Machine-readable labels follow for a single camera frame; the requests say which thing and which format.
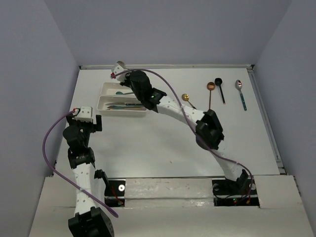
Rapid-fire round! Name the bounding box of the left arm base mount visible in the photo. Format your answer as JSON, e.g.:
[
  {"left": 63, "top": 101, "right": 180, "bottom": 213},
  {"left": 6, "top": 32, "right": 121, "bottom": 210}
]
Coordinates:
[{"left": 104, "top": 179, "right": 126, "bottom": 207}]

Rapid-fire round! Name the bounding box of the steel knife dark marbled handle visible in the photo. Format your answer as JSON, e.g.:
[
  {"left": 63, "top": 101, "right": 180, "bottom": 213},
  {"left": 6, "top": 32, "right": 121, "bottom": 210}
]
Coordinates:
[{"left": 105, "top": 103, "right": 143, "bottom": 107}]

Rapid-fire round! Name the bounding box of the silver spoon teal handle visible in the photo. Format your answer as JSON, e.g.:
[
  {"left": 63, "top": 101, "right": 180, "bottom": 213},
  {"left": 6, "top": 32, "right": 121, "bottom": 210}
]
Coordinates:
[{"left": 235, "top": 80, "right": 247, "bottom": 111}]

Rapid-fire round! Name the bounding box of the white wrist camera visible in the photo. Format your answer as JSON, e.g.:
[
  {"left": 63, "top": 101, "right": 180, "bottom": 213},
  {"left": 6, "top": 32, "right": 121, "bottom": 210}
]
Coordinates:
[
  {"left": 111, "top": 63, "right": 127, "bottom": 82},
  {"left": 74, "top": 106, "right": 93, "bottom": 122}
]

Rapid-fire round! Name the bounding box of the teal plastic knife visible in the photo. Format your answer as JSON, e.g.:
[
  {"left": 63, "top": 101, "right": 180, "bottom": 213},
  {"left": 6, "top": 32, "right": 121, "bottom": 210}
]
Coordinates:
[{"left": 124, "top": 106, "right": 145, "bottom": 110}]

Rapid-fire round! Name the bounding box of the black spoon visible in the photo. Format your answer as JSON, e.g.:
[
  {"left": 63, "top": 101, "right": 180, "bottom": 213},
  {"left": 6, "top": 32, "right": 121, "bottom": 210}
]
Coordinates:
[{"left": 214, "top": 78, "right": 226, "bottom": 104}]

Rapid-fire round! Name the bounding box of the copper spoon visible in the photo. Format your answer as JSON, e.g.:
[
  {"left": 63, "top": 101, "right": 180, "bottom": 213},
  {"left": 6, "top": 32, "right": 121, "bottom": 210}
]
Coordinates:
[{"left": 207, "top": 81, "right": 215, "bottom": 109}]

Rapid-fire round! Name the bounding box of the purple cable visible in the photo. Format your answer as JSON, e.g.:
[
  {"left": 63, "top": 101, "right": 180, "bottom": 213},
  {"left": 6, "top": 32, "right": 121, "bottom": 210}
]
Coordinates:
[
  {"left": 43, "top": 110, "right": 119, "bottom": 218},
  {"left": 111, "top": 68, "right": 254, "bottom": 200}
]

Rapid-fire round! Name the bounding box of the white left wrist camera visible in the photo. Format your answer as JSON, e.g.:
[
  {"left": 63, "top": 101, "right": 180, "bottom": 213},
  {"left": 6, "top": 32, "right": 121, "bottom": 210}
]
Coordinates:
[{"left": 74, "top": 106, "right": 93, "bottom": 122}]

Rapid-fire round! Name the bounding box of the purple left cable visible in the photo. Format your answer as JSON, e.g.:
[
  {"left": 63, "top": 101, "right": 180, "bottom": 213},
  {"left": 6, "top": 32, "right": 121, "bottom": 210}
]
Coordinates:
[{"left": 43, "top": 110, "right": 119, "bottom": 218}]

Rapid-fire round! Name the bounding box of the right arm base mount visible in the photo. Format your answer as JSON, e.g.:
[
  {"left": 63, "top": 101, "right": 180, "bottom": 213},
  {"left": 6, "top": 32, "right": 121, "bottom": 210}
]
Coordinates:
[{"left": 212, "top": 179, "right": 260, "bottom": 207}]

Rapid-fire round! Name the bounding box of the white near tray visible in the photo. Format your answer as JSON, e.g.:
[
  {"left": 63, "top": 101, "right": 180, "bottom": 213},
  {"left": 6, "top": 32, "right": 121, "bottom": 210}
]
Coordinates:
[{"left": 97, "top": 95, "right": 147, "bottom": 117}]

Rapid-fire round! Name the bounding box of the teal plastic spoon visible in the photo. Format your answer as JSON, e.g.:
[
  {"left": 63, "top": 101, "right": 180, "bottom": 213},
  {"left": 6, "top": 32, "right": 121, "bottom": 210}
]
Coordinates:
[{"left": 116, "top": 91, "right": 134, "bottom": 95}]

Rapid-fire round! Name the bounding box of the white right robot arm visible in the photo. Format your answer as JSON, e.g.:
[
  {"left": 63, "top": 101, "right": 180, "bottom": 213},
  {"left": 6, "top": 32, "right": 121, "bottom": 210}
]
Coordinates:
[{"left": 111, "top": 69, "right": 254, "bottom": 194}]

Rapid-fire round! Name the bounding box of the gold spoon green handle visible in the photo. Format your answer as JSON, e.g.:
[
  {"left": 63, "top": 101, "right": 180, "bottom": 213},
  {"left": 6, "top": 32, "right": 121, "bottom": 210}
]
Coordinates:
[{"left": 181, "top": 93, "right": 196, "bottom": 109}]

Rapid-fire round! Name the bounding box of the beige plastic spoon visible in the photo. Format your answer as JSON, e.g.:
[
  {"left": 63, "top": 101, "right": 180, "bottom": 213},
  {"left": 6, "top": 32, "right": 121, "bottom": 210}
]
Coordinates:
[{"left": 117, "top": 61, "right": 126, "bottom": 68}]

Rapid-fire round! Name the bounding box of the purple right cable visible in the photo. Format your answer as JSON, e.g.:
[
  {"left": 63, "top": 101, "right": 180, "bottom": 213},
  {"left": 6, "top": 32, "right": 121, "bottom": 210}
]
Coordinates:
[{"left": 111, "top": 68, "right": 254, "bottom": 200}]

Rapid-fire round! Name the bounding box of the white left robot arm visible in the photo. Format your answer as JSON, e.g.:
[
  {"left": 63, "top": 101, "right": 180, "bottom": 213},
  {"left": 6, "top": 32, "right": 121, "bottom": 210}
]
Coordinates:
[{"left": 63, "top": 115, "right": 115, "bottom": 237}]

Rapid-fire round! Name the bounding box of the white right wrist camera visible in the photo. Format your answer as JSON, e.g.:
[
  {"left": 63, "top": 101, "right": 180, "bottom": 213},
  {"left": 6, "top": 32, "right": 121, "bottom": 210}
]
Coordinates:
[{"left": 111, "top": 63, "right": 127, "bottom": 82}]

